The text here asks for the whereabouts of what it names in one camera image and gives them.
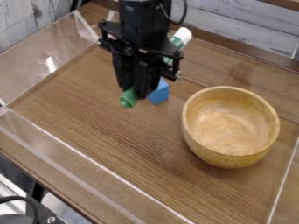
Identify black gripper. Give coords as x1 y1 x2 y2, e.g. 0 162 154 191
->
97 21 182 100

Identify green and white marker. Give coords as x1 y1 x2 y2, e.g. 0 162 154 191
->
120 27 192 109

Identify brown wooden bowl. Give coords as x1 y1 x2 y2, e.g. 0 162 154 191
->
181 86 280 169

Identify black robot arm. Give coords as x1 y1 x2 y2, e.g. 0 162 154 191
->
97 0 182 100

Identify blue rectangular block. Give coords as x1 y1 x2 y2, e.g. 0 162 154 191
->
146 78 169 105

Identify clear acrylic corner bracket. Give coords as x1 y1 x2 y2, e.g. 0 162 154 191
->
73 10 118 43

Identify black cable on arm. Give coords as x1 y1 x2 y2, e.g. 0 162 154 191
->
157 0 189 26

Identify black cable lower left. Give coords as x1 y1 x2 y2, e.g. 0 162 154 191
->
0 195 38 224

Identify black metal frame piece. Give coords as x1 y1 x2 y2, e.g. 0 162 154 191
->
24 197 66 224

